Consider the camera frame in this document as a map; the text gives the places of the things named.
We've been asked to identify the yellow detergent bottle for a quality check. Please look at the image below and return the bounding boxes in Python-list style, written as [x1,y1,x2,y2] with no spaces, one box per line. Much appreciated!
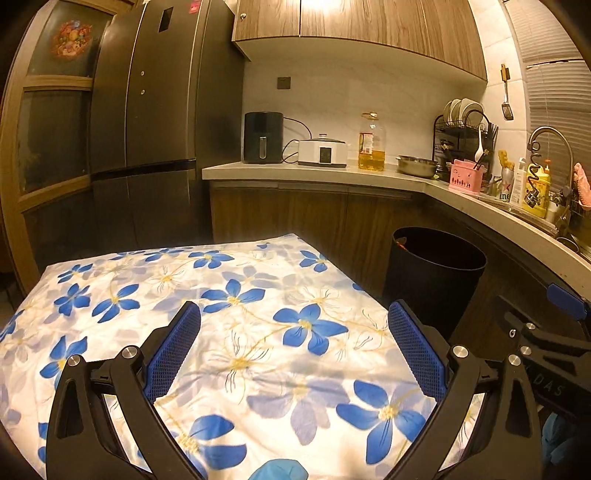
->
[522,161,551,215]

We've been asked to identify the wooden base cabinets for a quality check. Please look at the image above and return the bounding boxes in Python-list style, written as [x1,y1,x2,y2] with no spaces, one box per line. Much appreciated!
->
[210,181,555,347]

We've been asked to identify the white electric cooker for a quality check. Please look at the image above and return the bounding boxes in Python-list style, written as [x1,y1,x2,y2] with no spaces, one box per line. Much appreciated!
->
[298,134,348,168]

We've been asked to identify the person's right hand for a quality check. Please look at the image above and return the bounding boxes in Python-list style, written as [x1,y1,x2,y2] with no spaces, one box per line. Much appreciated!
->
[541,413,580,457]

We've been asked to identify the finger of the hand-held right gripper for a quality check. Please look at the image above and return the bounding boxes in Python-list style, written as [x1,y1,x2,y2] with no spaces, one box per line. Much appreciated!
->
[546,283,580,320]
[493,295,539,344]

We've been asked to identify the metal kitchen faucet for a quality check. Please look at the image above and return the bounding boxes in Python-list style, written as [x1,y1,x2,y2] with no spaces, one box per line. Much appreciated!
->
[526,127,575,208]

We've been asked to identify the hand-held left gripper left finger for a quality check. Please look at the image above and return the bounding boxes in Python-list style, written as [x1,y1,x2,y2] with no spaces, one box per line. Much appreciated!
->
[45,301,204,480]

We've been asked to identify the hanging metal spatula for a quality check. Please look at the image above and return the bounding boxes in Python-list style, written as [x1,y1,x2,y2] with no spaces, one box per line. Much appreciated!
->
[500,65,515,121]

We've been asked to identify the black trash bin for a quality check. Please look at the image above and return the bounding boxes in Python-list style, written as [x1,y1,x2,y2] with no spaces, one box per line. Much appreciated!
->
[383,226,488,341]

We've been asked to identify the white plastic bottle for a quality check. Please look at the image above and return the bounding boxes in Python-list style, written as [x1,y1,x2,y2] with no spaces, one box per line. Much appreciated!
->
[509,158,527,206]

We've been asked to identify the pink utensil holder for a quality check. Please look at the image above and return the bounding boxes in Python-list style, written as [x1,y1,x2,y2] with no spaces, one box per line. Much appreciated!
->
[450,159,485,197]

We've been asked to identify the black dish rack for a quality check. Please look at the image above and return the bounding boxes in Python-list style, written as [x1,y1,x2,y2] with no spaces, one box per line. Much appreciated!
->
[433,98,499,184]

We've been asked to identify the metal basin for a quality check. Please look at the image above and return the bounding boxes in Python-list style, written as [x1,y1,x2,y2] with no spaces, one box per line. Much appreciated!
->
[396,155,439,180]

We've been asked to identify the dark grey refrigerator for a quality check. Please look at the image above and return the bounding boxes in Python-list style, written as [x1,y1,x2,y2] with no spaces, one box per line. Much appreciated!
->
[89,0,245,251]

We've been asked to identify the person's left hand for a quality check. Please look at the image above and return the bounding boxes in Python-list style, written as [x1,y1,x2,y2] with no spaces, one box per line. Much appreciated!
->
[250,457,311,480]

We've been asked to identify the stone kitchen countertop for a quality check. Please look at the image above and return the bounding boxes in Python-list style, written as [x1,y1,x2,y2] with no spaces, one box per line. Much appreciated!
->
[202,162,591,301]

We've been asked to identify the pink dish glove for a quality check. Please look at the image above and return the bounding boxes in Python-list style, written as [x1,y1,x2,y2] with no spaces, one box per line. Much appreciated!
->
[573,161,591,208]

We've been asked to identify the blue floral tablecloth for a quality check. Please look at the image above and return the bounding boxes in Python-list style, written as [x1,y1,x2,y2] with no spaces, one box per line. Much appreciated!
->
[0,233,490,480]

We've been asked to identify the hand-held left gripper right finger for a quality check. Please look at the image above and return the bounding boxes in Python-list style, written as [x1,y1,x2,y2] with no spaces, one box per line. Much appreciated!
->
[387,300,543,480]

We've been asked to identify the cooking oil bottle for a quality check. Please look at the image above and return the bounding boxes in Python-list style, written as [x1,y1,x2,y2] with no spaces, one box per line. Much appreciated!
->
[358,112,386,172]

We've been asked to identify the window blinds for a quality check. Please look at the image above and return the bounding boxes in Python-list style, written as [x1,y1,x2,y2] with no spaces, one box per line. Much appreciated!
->
[501,0,591,185]

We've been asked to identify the wooden glass-panel door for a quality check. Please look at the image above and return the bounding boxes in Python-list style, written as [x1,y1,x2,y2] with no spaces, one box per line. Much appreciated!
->
[0,0,116,278]

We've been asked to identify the wooden upper cabinets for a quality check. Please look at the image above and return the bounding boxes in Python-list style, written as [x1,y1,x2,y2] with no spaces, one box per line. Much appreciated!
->
[231,0,489,84]

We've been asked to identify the red round door decoration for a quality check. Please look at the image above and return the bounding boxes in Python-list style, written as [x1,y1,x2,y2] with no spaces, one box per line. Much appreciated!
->
[54,18,90,58]

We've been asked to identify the black air fryer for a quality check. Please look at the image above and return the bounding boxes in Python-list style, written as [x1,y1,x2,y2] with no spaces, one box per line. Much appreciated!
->
[243,112,284,164]

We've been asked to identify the row of white plates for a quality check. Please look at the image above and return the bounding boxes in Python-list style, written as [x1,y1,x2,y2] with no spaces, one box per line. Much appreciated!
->
[443,98,485,125]

